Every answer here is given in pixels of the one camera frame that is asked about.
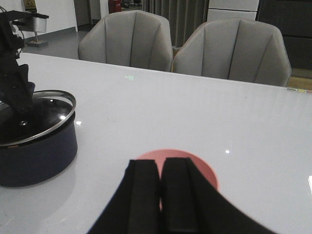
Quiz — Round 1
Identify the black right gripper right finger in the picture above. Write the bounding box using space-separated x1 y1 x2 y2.
161 157 272 234

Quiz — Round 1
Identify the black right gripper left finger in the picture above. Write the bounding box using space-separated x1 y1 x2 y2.
88 160 160 234

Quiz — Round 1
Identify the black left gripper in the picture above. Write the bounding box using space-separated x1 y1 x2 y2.
0 10 49 114

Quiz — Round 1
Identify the glass lid purple knob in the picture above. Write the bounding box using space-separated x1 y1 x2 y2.
0 90 76 147

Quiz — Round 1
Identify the pink bowl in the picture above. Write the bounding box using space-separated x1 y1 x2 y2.
135 148 219 212

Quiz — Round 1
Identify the yellow sign on stand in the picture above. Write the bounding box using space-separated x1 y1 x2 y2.
23 0 49 47

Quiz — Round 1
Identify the red bin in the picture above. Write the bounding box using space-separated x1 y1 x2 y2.
108 0 121 14

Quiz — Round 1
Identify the left grey upholstered chair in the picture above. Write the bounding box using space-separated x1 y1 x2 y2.
78 10 173 72

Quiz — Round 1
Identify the grey upholstered chair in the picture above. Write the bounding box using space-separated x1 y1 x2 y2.
78 10 173 72
174 18 291 87

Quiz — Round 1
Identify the right grey upholstered chair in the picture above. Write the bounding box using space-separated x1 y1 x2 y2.
174 18 291 87

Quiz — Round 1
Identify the grey curtain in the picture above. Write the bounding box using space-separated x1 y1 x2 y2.
143 0 209 48

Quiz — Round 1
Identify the dark grey counter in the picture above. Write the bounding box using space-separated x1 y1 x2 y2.
256 0 312 70

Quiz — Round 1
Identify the dark blue saucepan purple handle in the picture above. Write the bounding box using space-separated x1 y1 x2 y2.
0 114 78 188

